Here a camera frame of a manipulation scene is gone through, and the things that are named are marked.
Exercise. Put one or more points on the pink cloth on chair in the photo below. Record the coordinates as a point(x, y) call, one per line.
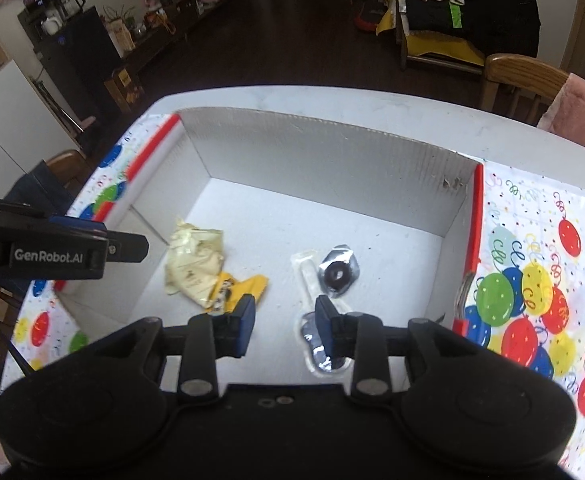
point(566, 115)

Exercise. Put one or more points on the balloon birthday tablecloth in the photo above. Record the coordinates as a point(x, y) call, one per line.
point(498, 395)

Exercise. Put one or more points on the white cabinet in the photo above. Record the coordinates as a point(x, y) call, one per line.
point(29, 131)

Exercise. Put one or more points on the black side cabinet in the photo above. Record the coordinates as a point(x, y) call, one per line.
point(79, 59)

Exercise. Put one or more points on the clear lollipop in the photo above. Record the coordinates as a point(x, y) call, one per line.
point(332, 275)

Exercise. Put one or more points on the red cardboard box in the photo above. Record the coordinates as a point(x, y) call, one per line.
point(284, 190)

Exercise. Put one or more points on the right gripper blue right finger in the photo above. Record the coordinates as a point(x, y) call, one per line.
point(360, 338)

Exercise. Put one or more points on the far wooden chair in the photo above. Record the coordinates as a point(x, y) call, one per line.
point(525, 76)

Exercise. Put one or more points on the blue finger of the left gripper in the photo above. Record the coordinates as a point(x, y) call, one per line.
point(78, 223)

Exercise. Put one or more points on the blue denim jeans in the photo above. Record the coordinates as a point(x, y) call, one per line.
point(40, 189)

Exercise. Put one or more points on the yellow snack packet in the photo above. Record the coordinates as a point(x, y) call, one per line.
point(227, 292)

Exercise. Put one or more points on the black clothes pile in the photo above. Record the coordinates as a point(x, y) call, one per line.
point(490, 26)

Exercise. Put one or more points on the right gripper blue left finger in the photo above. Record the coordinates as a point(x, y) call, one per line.
point(210, 338)

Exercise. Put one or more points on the wooden chair with jeans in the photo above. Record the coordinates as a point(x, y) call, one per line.
point(71, 169)

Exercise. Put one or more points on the cream packet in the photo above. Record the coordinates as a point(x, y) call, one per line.
point(194, 261)

